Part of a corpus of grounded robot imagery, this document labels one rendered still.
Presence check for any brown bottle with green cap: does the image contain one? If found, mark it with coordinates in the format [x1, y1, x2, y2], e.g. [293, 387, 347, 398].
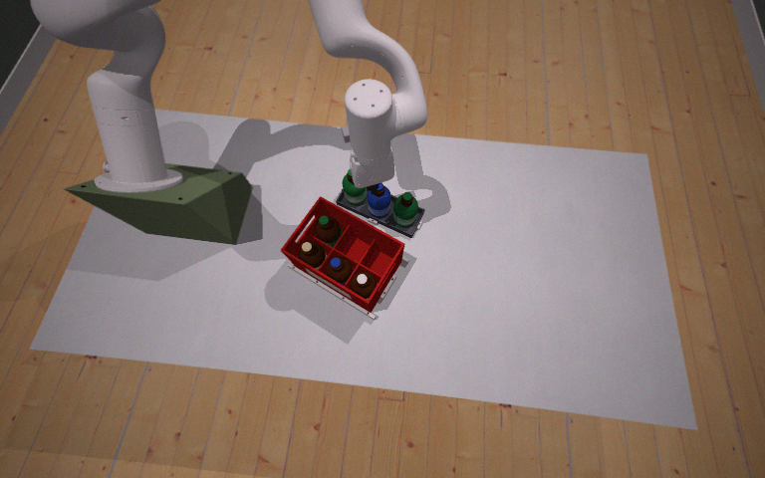
[315, 216, 343, 248]

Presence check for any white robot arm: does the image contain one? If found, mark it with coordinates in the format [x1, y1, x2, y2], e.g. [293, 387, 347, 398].
[30, 0, 427, 192]

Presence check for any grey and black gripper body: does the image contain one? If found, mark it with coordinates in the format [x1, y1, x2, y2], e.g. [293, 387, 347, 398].
[350, 149, 394, 188]

